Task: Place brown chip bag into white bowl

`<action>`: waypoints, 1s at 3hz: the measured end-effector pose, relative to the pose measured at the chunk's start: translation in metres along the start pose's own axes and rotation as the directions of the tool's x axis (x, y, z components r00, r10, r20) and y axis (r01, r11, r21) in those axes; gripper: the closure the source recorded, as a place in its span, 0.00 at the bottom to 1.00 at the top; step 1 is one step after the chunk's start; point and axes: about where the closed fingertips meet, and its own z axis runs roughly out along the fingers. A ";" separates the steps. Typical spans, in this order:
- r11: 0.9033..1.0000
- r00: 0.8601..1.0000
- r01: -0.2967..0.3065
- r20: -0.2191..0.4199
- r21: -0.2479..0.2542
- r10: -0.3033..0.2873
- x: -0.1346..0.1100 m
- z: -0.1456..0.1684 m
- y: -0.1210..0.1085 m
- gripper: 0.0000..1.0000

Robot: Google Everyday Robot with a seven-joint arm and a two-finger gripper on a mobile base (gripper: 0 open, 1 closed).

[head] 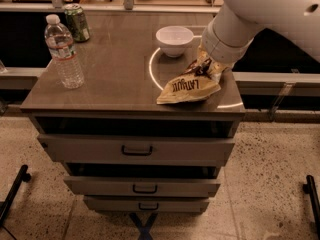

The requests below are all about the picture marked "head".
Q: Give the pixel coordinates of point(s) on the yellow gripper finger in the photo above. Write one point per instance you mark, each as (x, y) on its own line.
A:
(216, 69)
(203, 59)

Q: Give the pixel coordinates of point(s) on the brown yellow chip bag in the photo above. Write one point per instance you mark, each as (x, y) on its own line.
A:
(195, 84)

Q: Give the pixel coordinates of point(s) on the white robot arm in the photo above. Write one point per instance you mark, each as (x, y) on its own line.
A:
(265, 36)

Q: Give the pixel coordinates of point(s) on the white bowl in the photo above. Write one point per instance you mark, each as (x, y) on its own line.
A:
(174, 40)

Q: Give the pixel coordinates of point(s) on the grey drawer cabinet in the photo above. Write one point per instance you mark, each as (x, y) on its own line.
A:
(125, 72)

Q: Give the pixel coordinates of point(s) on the green soda can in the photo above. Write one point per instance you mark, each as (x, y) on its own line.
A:
(77, 22)

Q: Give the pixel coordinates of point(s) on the clear plastic water bottle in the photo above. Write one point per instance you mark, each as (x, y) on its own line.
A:
(60, 43)

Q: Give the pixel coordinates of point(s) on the black stand leg right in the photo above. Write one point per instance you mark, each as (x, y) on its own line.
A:
(309, 188)

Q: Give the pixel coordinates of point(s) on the black stand leg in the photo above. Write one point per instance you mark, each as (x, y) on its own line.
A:
(22, 176)
(309, 188)

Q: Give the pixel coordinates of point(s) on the top grey drawer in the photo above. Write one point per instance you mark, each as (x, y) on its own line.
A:
(172, 151)

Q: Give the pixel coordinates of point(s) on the grey drawer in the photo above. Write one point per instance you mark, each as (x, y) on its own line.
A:
(148, 187)
(146, 204)
(172, 151)

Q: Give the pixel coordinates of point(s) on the middle grey drawer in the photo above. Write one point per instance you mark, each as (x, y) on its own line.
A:
(148, 187)

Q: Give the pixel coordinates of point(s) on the bottom grey drawer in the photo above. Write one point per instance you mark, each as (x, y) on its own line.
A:
(146, 204)

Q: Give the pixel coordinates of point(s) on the black stand leg left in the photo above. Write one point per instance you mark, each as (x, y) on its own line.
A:
(22, 176)

